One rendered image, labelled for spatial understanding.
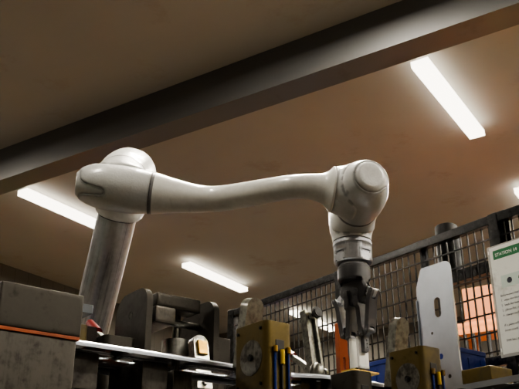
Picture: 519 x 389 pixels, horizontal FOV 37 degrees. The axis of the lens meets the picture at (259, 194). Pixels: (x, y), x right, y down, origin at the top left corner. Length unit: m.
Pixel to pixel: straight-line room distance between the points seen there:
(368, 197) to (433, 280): 0.43
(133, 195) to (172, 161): 4.92
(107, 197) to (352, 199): 0.56
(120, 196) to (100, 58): 3.66
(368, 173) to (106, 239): 0.72
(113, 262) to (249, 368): 0.80
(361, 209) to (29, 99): 4.55
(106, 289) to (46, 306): 0.95
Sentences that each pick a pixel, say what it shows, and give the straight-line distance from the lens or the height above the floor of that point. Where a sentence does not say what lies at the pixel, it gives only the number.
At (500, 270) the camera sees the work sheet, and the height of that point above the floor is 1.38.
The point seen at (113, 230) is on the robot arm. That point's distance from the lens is 1.99.
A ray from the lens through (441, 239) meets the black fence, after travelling 2.37.
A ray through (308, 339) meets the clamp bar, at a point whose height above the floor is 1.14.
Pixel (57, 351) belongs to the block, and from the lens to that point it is 1.11.
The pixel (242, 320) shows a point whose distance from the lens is 1.37.
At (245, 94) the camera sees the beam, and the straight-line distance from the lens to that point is 5.16.
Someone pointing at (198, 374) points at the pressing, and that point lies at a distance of 1.52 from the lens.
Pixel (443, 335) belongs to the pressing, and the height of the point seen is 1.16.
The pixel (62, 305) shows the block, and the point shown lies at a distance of 1.12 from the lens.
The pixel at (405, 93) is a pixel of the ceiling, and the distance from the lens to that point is 5.81.
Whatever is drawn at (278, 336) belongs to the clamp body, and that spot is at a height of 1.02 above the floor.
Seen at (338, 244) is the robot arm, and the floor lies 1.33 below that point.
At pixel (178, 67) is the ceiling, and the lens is 5.43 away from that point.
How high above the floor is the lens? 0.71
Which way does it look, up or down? 24 degrees up
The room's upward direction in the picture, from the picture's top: straight up
